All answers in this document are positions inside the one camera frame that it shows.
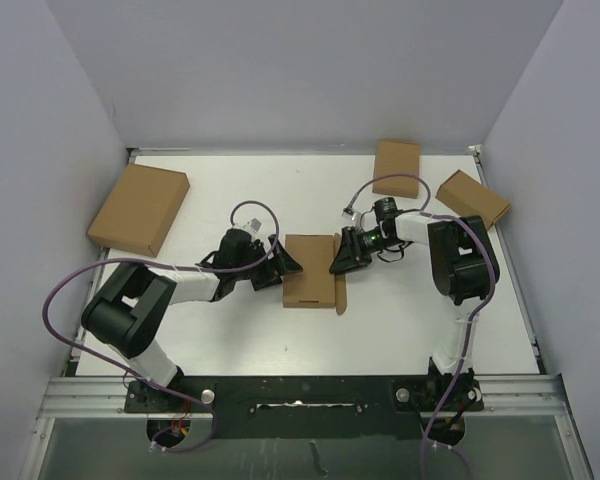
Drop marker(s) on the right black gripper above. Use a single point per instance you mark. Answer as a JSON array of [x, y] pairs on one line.
[[351, 254]]

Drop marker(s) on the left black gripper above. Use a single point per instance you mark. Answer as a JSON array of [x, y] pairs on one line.
[[281, 264]]

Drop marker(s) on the brown cardboard box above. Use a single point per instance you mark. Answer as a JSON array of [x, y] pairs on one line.
[[315, 287]]

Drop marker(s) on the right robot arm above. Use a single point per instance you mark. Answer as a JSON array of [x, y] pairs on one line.
[[463, 266]]

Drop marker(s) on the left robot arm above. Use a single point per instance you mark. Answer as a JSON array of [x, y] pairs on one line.
[[127, 311]]

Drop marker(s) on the upright folded cardboard box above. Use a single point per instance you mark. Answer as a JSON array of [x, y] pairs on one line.
[[395, 163]]

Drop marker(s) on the small folded cardboard box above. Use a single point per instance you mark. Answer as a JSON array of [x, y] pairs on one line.
[[466, 197]]

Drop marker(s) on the large folded cardboard box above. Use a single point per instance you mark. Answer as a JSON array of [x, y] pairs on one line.
[[140, 210]]

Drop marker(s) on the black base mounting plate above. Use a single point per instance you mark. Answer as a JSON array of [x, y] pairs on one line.
[[313, 407]]

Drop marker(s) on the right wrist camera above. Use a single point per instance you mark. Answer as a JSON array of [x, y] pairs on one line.
[[354, 217]]

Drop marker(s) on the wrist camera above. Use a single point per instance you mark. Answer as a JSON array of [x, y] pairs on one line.
[[354, 217], [252, 227]]

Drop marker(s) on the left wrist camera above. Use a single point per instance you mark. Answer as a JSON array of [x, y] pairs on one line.
[[252, 227]]

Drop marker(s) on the aluminium table frame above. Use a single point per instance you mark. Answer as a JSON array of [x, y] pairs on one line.
[[394, 313]]

